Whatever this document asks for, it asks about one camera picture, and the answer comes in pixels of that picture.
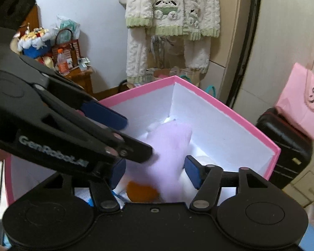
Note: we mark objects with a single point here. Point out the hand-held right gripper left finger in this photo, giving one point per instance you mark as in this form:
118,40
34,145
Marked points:
118,174

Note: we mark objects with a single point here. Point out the woven basket bag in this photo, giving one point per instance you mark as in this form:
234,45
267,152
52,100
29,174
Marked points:
68,48

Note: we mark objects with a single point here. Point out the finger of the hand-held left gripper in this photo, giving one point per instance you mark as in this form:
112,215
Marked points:
104,115
136,149

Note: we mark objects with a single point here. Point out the purple plush toy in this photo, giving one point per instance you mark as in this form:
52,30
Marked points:
170,149

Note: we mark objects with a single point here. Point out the pink cardboard box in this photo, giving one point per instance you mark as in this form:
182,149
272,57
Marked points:
225,128

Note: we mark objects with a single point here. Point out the blue wipes packet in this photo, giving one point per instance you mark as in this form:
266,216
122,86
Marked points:
82,195

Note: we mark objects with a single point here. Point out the orange drink bottle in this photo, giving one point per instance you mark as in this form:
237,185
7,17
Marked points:
62,62

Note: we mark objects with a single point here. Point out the cream fleece pajama pants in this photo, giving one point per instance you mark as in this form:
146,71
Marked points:
136,57

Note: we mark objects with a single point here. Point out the wooden side table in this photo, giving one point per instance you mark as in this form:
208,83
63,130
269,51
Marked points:
79,79

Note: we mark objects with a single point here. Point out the white plastic bag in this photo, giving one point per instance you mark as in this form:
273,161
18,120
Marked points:
68,23

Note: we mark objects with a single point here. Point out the black suitcase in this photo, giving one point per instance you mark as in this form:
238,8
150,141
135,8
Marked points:
285,146

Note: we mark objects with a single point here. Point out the white wardrobe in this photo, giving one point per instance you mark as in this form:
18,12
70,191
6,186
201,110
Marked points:
277,18

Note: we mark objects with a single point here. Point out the pink paper bag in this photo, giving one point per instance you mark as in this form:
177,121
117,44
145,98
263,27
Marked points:
295,96

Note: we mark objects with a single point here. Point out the flower bouquet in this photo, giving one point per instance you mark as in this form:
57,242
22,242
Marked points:
34,41

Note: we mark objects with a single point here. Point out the orange ball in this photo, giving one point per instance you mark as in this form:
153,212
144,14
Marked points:
142,192

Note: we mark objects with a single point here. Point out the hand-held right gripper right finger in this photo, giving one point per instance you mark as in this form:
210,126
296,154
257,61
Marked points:
192,172

